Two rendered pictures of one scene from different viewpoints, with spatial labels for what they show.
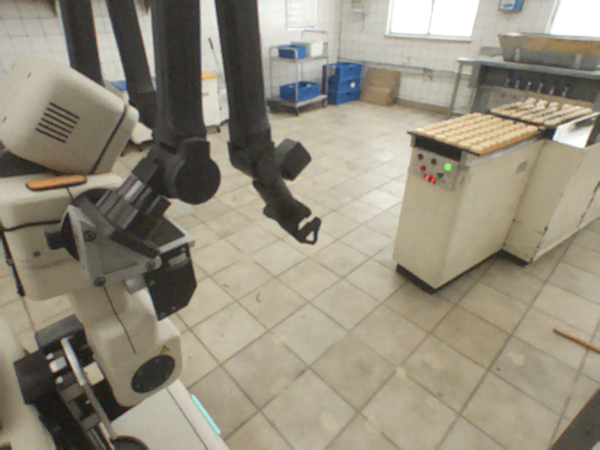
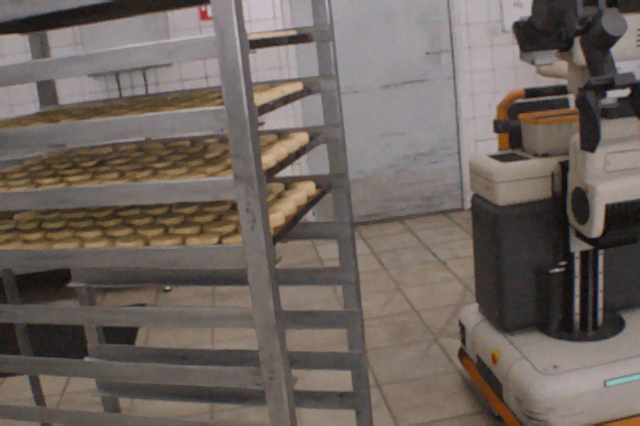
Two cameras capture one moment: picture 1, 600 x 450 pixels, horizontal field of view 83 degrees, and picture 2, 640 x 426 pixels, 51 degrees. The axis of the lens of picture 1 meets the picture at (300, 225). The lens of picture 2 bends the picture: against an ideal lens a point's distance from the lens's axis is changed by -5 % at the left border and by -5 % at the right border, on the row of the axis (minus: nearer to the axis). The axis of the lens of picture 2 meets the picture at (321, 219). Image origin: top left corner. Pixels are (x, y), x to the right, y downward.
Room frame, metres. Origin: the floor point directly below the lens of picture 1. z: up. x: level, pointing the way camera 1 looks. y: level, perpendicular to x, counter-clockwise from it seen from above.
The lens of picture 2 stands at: (1.00, -1.46, 1.23)
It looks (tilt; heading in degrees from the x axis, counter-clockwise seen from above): 15 degrees down; 127
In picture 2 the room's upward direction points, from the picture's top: 6 degrees counter-clockwise
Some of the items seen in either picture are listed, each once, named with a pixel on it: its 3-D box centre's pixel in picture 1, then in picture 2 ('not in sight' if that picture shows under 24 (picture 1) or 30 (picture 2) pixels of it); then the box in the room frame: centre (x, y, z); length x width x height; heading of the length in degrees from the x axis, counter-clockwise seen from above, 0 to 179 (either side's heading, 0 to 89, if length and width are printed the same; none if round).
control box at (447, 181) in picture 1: (434, 169); not in sight; (1.58, -0.67, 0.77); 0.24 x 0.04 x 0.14; 34
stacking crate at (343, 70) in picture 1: (341, 70); not in sight; (6.44, -0.73, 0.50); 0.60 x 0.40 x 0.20; 136
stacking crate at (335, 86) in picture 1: (341, 83); not in sight; (6.44, -0.73, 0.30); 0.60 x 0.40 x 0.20; 134
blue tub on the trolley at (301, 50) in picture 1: (292, 52); not in sight; (5.67, 0.12, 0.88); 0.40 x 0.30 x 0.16; 47
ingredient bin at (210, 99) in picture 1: (191, 103); not in sight; (4.64, 1.42, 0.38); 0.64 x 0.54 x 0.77; 41
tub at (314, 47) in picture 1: (306, 48); not in sight; (5.97, -0.11, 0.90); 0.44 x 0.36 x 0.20; 52
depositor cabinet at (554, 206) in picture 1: (541, 171); not in sight; (2.33, -1.78, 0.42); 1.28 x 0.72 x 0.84; 124
